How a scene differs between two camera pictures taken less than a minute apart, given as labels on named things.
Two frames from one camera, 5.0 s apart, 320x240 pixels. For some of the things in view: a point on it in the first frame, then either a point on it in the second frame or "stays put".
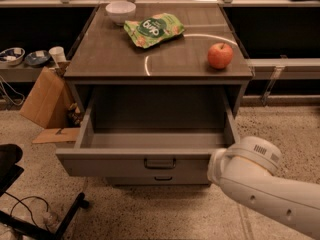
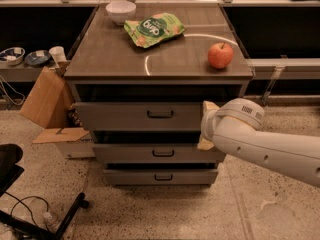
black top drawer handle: x=160 y=163 to x=160 y=116
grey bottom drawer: x=158 y=180 stays put
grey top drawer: x=146 y=153 to x=140 y=115
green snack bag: x=153 y=29 stays put
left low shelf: x=19 y=73 stays put
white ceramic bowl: x=121 y=11 stays put
